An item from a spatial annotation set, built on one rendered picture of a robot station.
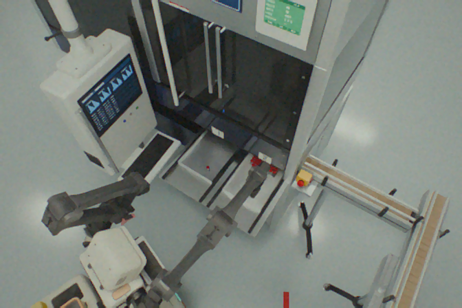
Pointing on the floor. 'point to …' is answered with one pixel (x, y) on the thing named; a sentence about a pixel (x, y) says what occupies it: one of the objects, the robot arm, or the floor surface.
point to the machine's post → (314, 95)
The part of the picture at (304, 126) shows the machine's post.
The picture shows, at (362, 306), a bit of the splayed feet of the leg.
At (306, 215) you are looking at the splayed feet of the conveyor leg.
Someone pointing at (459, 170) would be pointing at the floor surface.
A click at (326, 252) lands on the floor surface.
